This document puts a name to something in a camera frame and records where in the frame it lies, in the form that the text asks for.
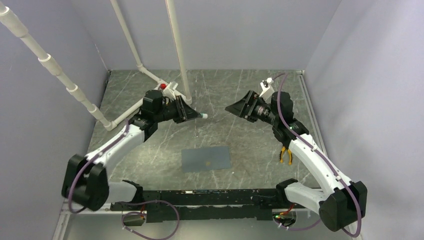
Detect grey envelope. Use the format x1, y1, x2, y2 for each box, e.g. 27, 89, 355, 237
181, 146, 232, 173

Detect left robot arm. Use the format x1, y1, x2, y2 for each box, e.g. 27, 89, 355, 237
61, 89, 208, 214

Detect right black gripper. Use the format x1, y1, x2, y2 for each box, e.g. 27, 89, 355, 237
225, 90, 279, 126

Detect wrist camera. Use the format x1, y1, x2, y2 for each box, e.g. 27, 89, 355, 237
258, 77, 275, 101
158, 81, 181, 100

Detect white pvc pipe frame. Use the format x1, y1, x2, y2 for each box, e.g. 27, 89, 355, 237
0, 0, 193, 132

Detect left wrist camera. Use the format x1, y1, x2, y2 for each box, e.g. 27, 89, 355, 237
158, 81, 181, 100

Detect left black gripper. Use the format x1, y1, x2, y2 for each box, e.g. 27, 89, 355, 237
155, 95, 201, 124

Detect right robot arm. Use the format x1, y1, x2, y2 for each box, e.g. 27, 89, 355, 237
225, 90, 368, 232

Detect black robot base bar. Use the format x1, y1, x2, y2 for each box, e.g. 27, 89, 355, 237
110, 188, 302, 223

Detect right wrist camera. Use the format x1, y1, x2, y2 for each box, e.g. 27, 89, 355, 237
258, 77, 275, 101

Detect yellow handled pliers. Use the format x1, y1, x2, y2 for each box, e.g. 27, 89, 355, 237
279, 146, 293, 166

